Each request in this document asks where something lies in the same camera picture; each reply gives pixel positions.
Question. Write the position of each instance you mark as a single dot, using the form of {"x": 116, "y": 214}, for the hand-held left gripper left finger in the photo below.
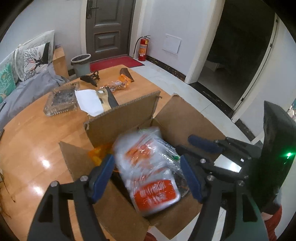
{"x": 103, "y": 176}

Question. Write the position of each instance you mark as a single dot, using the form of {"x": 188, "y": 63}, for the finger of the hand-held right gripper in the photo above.
{"x": 196, "y": 158}
{"x": 201, "y": 143}

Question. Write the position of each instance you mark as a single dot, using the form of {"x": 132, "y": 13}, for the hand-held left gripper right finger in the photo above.
{"x": 190, "y": 178}

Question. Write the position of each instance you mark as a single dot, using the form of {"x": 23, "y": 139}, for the clear bag of orange packets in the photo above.
{"x": 150, "y": 185}

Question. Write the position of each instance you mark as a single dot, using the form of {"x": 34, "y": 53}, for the cardboard box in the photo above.
{"x": 120, "y": 120}

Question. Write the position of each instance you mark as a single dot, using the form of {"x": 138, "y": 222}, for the yellow orange snack packet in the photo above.
{"x": 99, "y": 154}

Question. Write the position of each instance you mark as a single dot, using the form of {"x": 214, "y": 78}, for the white green snack packet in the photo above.
{"x": 170, "y": 149}

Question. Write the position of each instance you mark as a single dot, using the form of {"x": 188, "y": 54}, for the white paper sheet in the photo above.
{"x": 87, "y": 102}

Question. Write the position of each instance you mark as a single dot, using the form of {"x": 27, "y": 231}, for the beige black pouch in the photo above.
{"x": 109, "y": 99}

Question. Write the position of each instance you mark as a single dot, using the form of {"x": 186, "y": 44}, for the glass ashtray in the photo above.
{"x": 61, "y": 99}

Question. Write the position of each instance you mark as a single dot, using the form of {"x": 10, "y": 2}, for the orange clear snack packet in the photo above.
{"x": 116, "y": 85}

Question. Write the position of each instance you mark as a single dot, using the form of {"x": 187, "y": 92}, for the black tool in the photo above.
{"x": 89, "y": 79}

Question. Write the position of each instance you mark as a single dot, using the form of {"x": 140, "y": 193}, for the brown leather pouch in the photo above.
{"x": 126, "y": 74}

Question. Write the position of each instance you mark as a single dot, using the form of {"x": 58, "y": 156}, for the red fire extinguisher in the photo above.
{"x": 143, "y": 49}

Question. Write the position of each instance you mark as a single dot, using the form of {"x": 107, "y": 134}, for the grey trash bin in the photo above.
{"x": 81, "y": 66}

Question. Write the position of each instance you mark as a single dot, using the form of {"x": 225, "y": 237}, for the grey blanket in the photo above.
{"x": 30, "y": 90}

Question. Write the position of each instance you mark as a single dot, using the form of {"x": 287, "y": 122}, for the red doormat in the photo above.
{"x": 115, "y": 63}

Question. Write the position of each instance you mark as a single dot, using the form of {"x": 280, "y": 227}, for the wooden side table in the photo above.
{"x": 60, "y": 62}

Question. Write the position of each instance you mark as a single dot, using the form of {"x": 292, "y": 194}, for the white tree print pillow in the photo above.
{"x": 32, "y": 62}

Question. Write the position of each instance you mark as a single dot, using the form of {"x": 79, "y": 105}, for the teal patterned pillow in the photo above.
{"x": 5, "y": 81}

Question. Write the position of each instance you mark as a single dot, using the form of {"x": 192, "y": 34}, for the dark brown door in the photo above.
{"x": 108, "y": 27}

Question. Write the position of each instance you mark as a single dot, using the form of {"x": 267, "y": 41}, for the grey sofa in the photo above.
{"x": 34, "y": 39}

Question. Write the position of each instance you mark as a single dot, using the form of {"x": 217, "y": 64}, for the white wall panel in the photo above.
{"x": 171, "y": 44}

